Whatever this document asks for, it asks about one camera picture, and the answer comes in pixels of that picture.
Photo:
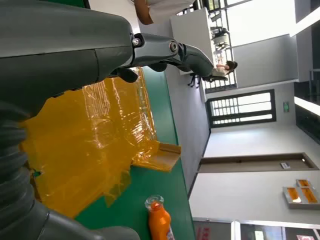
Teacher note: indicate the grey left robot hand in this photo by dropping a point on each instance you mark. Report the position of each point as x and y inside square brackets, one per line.
[62, 43]

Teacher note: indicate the orange bottle with clear cap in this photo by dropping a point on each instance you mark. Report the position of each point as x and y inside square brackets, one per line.
[158, 222]

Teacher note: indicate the white table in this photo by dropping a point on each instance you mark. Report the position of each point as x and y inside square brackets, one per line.
[112, 10]

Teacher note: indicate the black office chair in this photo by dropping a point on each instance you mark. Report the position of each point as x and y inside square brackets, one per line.
[200, 79]

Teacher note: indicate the green covered table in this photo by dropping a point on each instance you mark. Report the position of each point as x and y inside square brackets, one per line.
[155, 185]

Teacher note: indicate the seated background person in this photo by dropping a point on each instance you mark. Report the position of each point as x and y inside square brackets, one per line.
[225, 69]

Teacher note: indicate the black framed window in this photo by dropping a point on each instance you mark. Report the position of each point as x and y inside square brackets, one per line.
[242, 107]

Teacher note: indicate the brown door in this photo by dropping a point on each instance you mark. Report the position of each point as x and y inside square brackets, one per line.
[255, 163]

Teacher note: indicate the green exit sign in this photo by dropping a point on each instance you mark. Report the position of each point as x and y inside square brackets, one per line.
[286, 106]

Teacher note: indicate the small door plate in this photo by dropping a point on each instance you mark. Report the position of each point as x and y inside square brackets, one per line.
[285, 165]

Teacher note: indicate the ceiling light strip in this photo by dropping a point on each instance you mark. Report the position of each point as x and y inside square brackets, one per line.
[307, 106]
[306, 23]

